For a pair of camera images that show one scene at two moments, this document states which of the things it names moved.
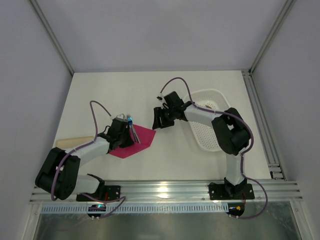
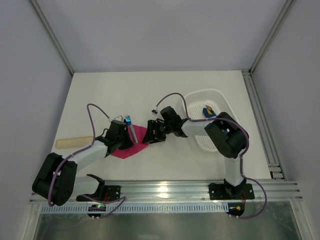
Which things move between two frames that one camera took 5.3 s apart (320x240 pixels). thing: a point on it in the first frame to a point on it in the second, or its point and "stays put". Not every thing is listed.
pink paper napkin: [145, 136] stays put
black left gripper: [127, 135] stays put
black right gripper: [163, 117] to [155, 130]
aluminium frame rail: [276, 191] stays put
